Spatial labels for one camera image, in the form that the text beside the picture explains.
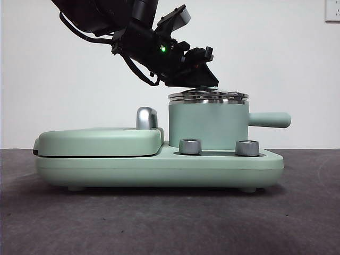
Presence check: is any glass pot lid green knob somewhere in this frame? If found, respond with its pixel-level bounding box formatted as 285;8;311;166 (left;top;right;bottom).
169;86;250;104

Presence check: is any silver control knob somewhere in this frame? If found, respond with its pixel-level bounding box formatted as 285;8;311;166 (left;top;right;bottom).
235;140;260;157
179;139;202;155

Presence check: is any mint green breakfast machine base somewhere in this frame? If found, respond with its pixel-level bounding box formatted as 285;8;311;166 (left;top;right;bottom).
35;141;284;192

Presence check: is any mint green grill cover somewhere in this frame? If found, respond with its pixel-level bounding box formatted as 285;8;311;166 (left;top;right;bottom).
33;126;165;158

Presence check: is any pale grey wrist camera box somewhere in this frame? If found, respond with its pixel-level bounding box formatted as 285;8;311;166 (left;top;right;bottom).
156;4;191;33

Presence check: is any mint green pot with handle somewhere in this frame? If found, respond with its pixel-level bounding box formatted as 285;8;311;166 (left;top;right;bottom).
168;100;292;150

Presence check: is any chrome grill cover handle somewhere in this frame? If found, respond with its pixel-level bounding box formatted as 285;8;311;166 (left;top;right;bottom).
137;107;159;131

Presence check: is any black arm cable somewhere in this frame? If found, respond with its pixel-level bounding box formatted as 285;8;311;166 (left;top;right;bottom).
58;12;160;87

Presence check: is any white wall socket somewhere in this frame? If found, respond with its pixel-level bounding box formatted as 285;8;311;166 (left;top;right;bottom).
325;0;340;23

